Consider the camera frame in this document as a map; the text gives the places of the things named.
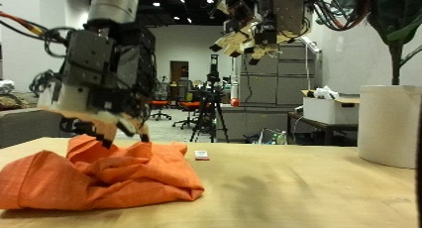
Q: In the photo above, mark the orange button-up shirt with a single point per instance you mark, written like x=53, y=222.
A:
x=109, y=181

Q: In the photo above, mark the white power strip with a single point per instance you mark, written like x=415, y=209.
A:
x=309, y=44

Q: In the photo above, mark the orange seat office chair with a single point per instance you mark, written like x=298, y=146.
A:
x=160, y=103
x=189, y=105

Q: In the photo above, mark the brown door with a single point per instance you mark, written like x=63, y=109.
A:
x=176, y=71

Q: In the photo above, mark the grey metal cabinet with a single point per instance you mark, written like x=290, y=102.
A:
x=277, y=82

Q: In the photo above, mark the brown grey cushion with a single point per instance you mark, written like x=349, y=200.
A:
x=15, y=102

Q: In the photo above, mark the black device on tripod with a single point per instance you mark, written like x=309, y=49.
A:
x=213, y=66

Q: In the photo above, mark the white vertical pole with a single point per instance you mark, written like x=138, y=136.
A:
x=234, y=79

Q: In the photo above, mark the crumpled silver foil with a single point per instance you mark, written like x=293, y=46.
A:
x=5, y=87

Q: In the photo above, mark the grey couch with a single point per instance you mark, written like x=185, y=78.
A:
x=21, y=125

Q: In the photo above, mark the crumpled white plastic bag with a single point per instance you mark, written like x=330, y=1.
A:
x=325, y=93

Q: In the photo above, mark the red ball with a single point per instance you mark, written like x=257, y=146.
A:
x=234, y=102

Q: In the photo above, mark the dark green potted plant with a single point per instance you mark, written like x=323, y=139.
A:
x=395, y=62

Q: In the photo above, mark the white cardboard box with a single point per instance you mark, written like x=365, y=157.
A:
x=322, y=110

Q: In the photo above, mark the small white red card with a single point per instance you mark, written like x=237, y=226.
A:
x=201, y=154

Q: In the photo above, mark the dark side table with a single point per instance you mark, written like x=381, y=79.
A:
x=325, y=125

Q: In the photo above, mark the plastic bottles bundle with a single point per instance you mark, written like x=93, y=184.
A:
x=272, y=137

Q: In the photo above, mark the white cylindrical planter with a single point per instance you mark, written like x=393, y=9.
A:
x=391, y=129

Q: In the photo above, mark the black camera tripod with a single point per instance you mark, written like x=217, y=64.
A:
x=210, y=105

